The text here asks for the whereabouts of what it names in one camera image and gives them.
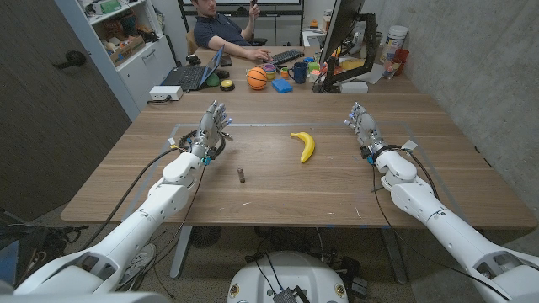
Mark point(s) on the small black torso device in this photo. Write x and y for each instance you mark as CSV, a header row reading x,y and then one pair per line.
x,y
288,296

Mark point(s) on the dark wooden door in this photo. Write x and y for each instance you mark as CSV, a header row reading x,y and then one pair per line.
x,y
42,126

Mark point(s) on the grey metal table leg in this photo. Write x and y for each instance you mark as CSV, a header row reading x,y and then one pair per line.
x,y
395,256
181,252

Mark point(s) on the round black fan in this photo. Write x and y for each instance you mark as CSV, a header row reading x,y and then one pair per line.
x,y
205,236

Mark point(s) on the white power box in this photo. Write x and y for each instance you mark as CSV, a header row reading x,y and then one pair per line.
x,y
165,92

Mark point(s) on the yellow toy banana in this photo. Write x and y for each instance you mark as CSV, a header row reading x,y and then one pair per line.
x,y
308,147

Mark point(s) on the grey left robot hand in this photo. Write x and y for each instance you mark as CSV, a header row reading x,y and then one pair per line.
x,y
210,126

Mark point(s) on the black round button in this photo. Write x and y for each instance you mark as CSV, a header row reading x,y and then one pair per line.
x,y
222,74

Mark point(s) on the open dark laptop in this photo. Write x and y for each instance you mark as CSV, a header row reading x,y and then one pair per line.
x,y
189,76

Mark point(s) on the black keyboard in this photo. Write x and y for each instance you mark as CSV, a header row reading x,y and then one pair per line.
x,y
285,56

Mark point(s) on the white cylindrical canister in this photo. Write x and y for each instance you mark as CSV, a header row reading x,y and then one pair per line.
x,y
395,42

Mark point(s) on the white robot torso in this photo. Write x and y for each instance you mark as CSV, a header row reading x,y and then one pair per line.
x,y
290,273

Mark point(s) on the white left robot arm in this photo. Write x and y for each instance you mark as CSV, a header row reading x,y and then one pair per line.
x,y
143,219

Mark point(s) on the grey sneaker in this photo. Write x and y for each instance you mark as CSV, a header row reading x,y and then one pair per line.
x,y
141,261

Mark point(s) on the orange toy basketball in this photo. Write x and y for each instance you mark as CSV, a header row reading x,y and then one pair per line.
x,y
257,78

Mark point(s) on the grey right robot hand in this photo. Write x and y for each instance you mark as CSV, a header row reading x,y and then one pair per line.
x,y
366,128

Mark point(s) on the green dome button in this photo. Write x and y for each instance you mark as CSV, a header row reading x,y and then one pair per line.
x,y
212,81

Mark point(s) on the red cup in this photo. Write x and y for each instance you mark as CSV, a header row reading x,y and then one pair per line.
x,y
401,59

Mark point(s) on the small orange cup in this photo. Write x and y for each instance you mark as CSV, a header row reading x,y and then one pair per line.
x,y
285,73

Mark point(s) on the white shelf cabinet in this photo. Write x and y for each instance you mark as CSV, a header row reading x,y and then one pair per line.
x,y
143,71

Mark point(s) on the flat white box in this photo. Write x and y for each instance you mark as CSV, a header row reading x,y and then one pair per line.
x,y
353,87

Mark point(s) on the black bag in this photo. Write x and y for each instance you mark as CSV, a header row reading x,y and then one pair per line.
x,y
38,244

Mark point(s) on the cardboard box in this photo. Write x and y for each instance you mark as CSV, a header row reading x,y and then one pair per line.
x,y
126,50

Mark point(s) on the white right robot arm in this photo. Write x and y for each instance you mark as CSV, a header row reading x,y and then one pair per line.
x,y
442,223

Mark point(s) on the stack of coloured cups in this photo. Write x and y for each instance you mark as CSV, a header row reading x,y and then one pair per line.
x,y
269,72

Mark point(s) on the black monitor stand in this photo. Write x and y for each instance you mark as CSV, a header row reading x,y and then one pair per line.
x,y
370,42

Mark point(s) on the man in navy polo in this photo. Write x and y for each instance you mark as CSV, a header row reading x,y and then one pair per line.
x,y
219,29

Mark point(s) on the dark blue mug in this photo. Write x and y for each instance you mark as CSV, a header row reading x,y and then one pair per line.
x,y
300,72

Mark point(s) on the black computer monitor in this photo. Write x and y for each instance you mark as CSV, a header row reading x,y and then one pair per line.
x,y
341,25

